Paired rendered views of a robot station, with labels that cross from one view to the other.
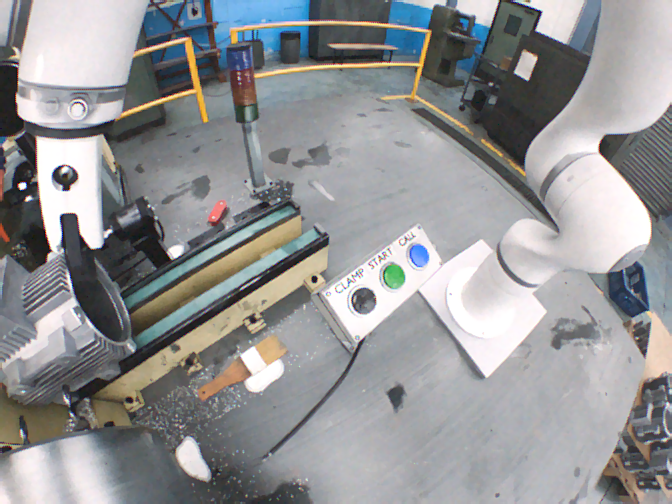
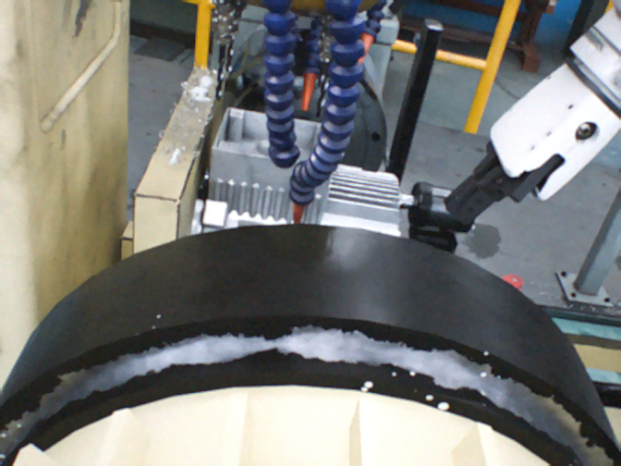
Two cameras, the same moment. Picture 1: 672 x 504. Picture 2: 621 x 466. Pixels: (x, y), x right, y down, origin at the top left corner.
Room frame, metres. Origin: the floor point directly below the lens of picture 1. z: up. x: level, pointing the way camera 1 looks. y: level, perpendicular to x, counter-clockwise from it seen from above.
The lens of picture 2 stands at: (-0.47, -0.01, 1.45)
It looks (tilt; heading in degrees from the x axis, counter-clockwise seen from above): 34 degrees down; 41
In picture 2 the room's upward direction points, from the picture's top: 12 degrees clockwise
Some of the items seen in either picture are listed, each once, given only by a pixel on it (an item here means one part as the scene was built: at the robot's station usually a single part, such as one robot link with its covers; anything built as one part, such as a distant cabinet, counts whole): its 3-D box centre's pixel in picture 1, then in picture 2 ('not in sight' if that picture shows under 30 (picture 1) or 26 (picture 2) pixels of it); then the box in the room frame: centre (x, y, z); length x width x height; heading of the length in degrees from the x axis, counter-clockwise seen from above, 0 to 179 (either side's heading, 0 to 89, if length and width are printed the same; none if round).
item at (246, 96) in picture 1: (244, 93); not in sight; (0.59, 0.27, 1.10); 0.06 x 0.06 x 0.04
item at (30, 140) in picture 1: (66, 196); (407, 125); (0.18, 0.44, 1.12); 0.04 x 0.03 x 0.26; 136
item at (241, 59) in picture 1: (239, 57); not in sight; (0.59, 0.27, 1.19); 0.06 x 0.06 x 0.04
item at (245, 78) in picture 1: (241, 75); not in sight; (0.59, 0.27, 1.14); 0.06 x 0.06 x 0.04
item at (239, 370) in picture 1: (241, 369); not in sight; (0.06, 0.16, 0.80); 0.21 x 0.05 x 0.01; 135
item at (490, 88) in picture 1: (495, 90); not in sight; (3.79, -1.99, 0.50); 0.88 x 0.53 x 1.00; 109
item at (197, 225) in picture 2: not in sight; (205, 230); (-0.07, 0.49, 1.02); 0.15 x 0.02 x 0.15; 46
